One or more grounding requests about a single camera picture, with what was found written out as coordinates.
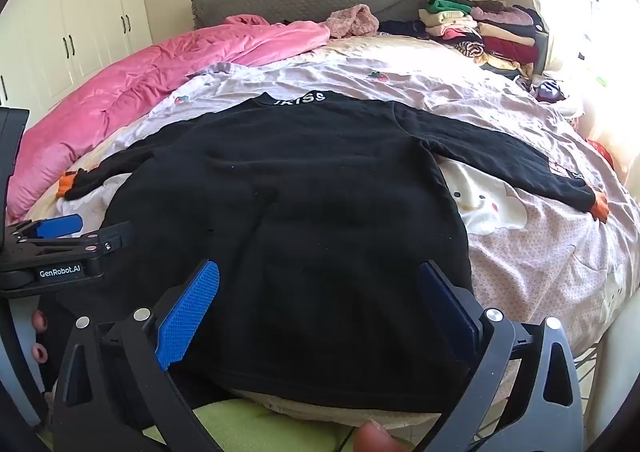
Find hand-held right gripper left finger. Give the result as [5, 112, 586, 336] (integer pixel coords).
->
[52, 259, 223, 452]

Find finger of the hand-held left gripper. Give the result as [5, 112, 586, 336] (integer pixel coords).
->
[30, 221, 135, 253]
[20, 214, 84, 239]

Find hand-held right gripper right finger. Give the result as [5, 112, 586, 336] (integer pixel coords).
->
[419, 260, 586, 452]

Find black sweater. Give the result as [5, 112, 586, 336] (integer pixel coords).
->
[64, 92, 610, 415]

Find pile of folded clothes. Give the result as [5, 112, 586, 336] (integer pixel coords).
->
[417, 0, 548, 77]

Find dark crumpled clothes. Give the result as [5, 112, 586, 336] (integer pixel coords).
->
[380, 19, 431, 40]

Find person's left hand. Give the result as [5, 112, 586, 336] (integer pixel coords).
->
[30, 309, 50, 363]

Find person's right hand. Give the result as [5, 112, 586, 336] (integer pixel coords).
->
[354, 421, 411, 452]

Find pink printed bed sheet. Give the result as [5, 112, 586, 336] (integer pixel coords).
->
[25, 32, 640, 428]

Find person's green fleece clothing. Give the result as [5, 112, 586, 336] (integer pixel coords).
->
[192, 399, 361, 452]

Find pink quilt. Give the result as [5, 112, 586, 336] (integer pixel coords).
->
[7, 14, 331, 223]

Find red object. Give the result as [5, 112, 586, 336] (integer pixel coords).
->
[585, 138, 613, 167]

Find white wardrobe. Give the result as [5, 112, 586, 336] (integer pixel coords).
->
[0, 0, 153, 117]

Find white pillow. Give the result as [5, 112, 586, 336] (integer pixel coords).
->
[550, 82, 586, 121]

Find purple cloth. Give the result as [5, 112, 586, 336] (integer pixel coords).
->
[530, 79, 566, 102]

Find grey padded headboard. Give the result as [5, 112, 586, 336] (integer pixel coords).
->
[191, 0, 431, 30]

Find cream curtain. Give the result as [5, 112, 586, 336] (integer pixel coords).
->
[527, 0, 640, 183]

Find pink fluffy cloth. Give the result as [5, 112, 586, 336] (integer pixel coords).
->
[326, 4, 381, 40]

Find bright window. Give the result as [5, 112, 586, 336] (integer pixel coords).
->
[590, 0, 640, 82]

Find white wire rack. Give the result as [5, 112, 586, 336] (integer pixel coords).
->
[575, 342, 616, 383]

